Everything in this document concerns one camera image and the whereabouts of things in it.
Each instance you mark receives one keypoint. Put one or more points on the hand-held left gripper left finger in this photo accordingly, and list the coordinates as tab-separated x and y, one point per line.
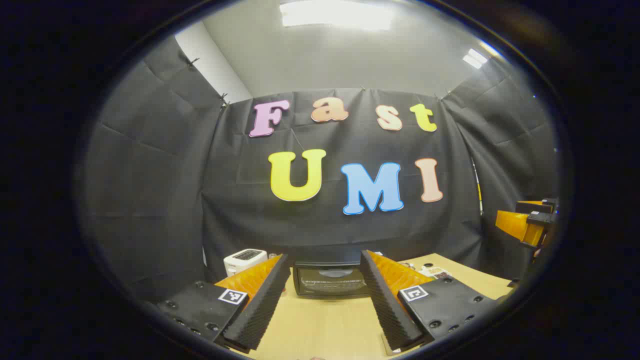
260	310

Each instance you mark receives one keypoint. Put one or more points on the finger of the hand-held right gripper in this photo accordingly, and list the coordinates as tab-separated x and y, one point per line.
512	222
537	205

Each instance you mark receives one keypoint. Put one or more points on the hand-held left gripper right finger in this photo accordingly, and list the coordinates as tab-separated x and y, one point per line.
387	305

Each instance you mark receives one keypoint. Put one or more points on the black electric oven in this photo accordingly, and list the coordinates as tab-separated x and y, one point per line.
330	282

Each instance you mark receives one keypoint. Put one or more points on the white toaster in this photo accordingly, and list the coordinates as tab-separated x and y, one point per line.
244	260

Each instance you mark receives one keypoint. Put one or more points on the white divided bean tray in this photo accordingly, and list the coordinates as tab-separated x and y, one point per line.
434	272

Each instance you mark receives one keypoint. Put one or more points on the small ceiling light panel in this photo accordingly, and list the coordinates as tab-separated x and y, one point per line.
475	58

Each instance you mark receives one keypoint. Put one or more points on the large ceiling light panel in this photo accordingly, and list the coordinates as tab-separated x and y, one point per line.
335	14

